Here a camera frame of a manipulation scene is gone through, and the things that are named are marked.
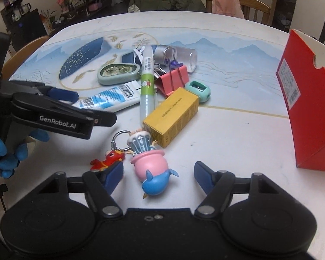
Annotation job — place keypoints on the red fish keychain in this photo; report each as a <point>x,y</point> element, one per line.
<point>113,155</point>

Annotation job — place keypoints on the teal pencil sharpener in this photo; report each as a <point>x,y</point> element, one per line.
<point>199,89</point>

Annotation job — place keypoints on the wooden chair left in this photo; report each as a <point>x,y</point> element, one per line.
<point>21,56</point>

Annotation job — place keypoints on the green white glue pen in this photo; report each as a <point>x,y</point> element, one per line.
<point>147,98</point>

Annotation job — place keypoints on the pink binder clip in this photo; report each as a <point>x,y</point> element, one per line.
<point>169,82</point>

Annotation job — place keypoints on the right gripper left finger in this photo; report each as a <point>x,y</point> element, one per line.
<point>98,189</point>

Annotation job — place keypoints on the dark sideboard with clutter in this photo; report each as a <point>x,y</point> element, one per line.
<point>24,27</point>

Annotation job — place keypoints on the pink blue whale figurine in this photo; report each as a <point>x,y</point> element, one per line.
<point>150,165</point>

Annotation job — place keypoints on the blue white cream tube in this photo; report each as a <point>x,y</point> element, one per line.
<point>113,99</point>

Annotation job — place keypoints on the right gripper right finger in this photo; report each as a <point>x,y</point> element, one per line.
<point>218,186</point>

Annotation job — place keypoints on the blue gloved left hand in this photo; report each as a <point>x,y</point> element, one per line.
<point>10,161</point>

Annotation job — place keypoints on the pink cloth on chair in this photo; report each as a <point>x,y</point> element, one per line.
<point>227,8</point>

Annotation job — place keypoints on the green correction tape dispenser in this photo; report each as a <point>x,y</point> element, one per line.
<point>118,73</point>

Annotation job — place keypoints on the wooden chair pink cloth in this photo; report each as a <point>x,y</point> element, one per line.
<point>261,12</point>

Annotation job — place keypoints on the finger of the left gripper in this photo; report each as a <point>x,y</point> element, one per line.
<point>50,91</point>
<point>33,109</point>

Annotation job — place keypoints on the yellow small carton box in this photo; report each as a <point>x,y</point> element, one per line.
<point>171,116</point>

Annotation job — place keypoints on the red cardboard box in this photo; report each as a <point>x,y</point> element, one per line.
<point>301,75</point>

